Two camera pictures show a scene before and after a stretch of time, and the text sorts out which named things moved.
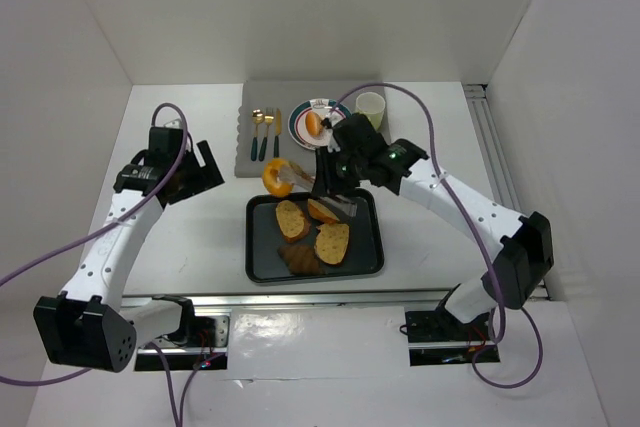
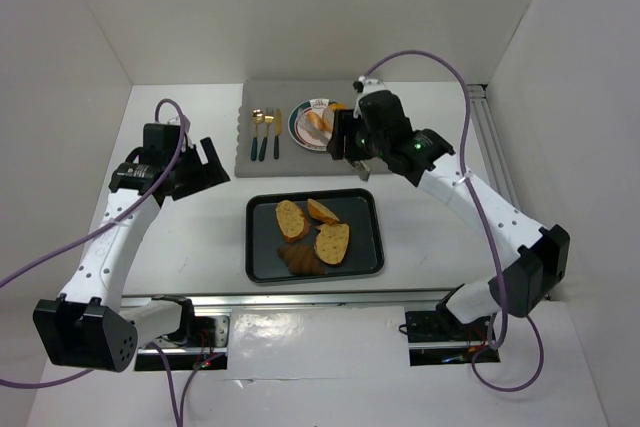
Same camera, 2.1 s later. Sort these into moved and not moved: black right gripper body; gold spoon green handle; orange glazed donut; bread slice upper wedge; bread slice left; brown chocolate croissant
Moved: orange glazed donut; black right gripper body
Not moved: gold spoon green handle; bread slice upper wedge; brown chocolate croissant; bread slice left
